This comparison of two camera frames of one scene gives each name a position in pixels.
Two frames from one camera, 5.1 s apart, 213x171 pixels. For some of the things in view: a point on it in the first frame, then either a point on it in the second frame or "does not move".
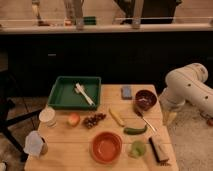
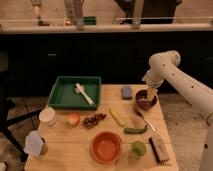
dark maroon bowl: [145, 100] does not move
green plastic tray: [75, 93] does not move
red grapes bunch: [90, 121] does not move
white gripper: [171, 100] → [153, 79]
